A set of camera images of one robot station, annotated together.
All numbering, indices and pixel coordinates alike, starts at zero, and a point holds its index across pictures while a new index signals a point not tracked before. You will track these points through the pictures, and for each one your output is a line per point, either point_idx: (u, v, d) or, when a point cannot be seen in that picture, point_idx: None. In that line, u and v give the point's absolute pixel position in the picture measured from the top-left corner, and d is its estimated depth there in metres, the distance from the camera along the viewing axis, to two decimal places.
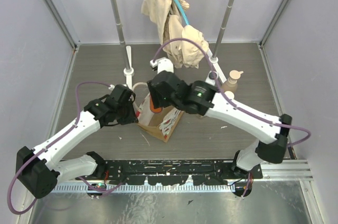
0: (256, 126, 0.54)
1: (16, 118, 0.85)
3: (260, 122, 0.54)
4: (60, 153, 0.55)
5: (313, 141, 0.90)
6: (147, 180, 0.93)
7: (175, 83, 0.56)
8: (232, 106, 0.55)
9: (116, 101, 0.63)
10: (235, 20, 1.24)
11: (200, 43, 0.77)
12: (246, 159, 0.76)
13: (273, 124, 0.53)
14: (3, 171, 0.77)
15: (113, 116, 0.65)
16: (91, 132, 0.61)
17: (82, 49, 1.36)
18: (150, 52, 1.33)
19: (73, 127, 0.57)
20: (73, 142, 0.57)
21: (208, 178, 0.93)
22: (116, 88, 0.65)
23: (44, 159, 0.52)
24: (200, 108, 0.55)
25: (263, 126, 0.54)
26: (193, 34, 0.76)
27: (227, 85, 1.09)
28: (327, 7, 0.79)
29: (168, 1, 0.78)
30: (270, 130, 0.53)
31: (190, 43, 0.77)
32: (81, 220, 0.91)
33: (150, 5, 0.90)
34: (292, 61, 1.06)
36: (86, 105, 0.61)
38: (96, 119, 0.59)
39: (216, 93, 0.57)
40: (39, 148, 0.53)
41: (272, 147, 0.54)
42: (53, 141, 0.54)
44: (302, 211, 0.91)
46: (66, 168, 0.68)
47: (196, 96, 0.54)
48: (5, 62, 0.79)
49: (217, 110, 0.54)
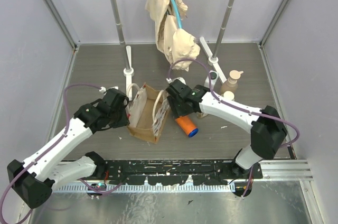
0: (235, 114, 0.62)
1: (16, 118, 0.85)
3: (240, 112, 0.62)
4: (50, 165, 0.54)
5: (314, 142, 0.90)
6: (147, 180, 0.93)
7: (180, 87, 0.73)
8: (217, 101, 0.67)
9: (110, 106, 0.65)
10: (235, 20, 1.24)
11: (190, 48, 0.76)
12: (246, 157, 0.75)
13: (251, 113, 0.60)
14: (3, 171, 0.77)
15: (105, 122, 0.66)
16: (82, 140, 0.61)
17: (82, 49, 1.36)
18: (150, 52, 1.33)
19: (63, 137, 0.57)
20: (63, 152, 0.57)
21: (208, 178, 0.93)
22: (110, 92, 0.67)
23: (34, 173, 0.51)
24: (195, 105, 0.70)
25: (242, 115, 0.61)
26: (183, 38, 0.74)
27: (227, 85, 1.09)
28: (327, 7, 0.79)
29: (166, 1, 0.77)
30: (246, 118, 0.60)
31: (179, 47, 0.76)
32: (81, 219, 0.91)
33: (152, 2, 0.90)
34: (292, 60, 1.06)
36: (76, 111, 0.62)
38: (86, 127, 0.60)
39: (207, 92, 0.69)
40: (28, 160, 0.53)
41: (253, 137, 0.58)
42: (42, 152, 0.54)
44: (302, 211, 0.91)
46: (62, 174, 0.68)
47: (190, 96, 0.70)
48: (6, 62, 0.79)
49: (204, 105, 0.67)
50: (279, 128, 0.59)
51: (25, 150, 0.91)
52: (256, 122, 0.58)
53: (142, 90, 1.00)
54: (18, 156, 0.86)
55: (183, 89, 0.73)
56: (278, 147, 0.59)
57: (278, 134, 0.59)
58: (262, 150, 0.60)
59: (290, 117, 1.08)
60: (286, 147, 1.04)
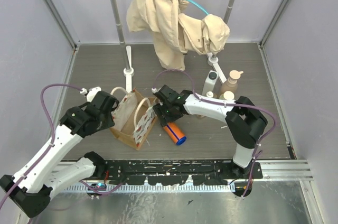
0: (214, 109, 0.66)
1: (16, 119, 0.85)
3: (217, 105, 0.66)
4: (41, 177, 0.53)
5: (314, 142, 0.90)
6: (147, 180, 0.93)
7: (168, 92, 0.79)
8: (197, 100, 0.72)
9: (99, 109, 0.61)
10: (235, 20, 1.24)
11: (224, 26, 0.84)
12: (241, 155, 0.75)
13: (226, 104, 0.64)
14: (5, 170, 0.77)
15: (95, 126, 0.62)
16: (72, 147, 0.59)
17: (82, 49, 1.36)
18: (150, 52, 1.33)
19: (50, 147, 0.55)
20: (53, 162, 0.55)
21: (208, 178, 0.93)
22: (99, 95, 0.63)
23: (24, 187, 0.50)
24: (181, 109, 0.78)
25: (218, 108, 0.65)
26: (216, 20, 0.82)
27: (227, 85, 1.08)
28: (328, 7, 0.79)
29: (176, 2, 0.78)
30: (222, 110, 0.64)
31: (217, 29, 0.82)
32: (81, 219, 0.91)
33: (150, 15, 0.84)
34: (292, 60, 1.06)
36: (62, 118, 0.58)
38: (74, 133, 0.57)
39: (191, 95, 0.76)
40: (18, 175, 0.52)
41: (230, 127, 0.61)
42: (30, 166, 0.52)
44: (302, 211, 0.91)
46: (59, 180, 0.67)
47: (176, 100, 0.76)
48: (6, 62, 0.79)
49: (188, 104, 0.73)
50: (255, 116, 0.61)
51: (25, 150, 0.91)
52: (231, 112, 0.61)
53: (131, 94, 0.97)
54: (18, 156, 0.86)
55: (170, 94, 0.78)
56: (258, 134, 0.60)
57: (255, 122, 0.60)
58: (245, 140, 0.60)
59: (290, 118, 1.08)
60: (286, 147, 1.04)
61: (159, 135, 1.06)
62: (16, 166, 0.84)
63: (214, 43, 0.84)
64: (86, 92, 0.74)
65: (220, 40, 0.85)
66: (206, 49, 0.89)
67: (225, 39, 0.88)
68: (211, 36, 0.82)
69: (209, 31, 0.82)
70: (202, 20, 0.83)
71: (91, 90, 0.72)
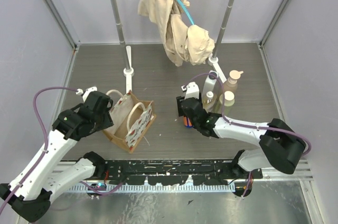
0: (245, 131, 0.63)
1: (16, 118, 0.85)
3: (249, 128, 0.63)
4: (38, 183, 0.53)
5: (313, 142, 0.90)
6: (147, 180, 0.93)
7: (199, 111, 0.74)
8: (227, 122, 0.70)
9: (92, 110, 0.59)
10: (235, 20, 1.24)
11: (206, 42, 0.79)
12: (253, 161, 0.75)
13: (259, 128, 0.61)
14: (5, 171, 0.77)
15: (88, 128, 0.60)
16: (67, 151, 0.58)
17: (82, 48, 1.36)
18: (150, 52, 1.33)
19: (44, 154, 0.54)
20: (48, 168, 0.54)
21: (208, 178, 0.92)
22: (91, 95, 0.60)
23: (21, 195, 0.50)
24: (212, 133, 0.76)
25: (250, 132, 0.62)
26: (199, 33, 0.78)
27: (227, 85, 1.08)
28: (328, 7, 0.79)
29: (169, 1, 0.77)
30: (255, 133, 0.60)
31: (197, 42, 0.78)
32: (81, 220, 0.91)
33: (150, 5, 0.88)
34: (292, 60, 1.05)
36: (54, 123, 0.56)
38: (67, 138, 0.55)
39: (220, 118, 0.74)
40: (13, 183, 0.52)
41: (264, 151, 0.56)
42: (26, 174, 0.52)
44: (302, 211, 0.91)
46: (58, 183, 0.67)
47: (208, 124, 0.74)
48: (5, 62, 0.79)
49: (217, 128, 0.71)
50: (292, 140, 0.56)
51: (25, 150, 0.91)
52: (264, 136, 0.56)
53: (126, 97, 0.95)
54: (19, 156, 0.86)
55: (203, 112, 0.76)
56: (297, 159, 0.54)
57: (292, 146, 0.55)
58: (280, 165, 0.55)
59: (290, 118, 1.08)
60: None
61: (159, 135, 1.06)
62: (16, 166, 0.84)
63: (190, 55, 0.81)
64: (82, 93, 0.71)
65: (197, 55, 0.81)
66: (186, 57, 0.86)
67: (205, 55, 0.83)
68: (189, 47, 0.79)
69: (188, 41, 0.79)
70: (187, 28, 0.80)
71: (86, 91, 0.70)
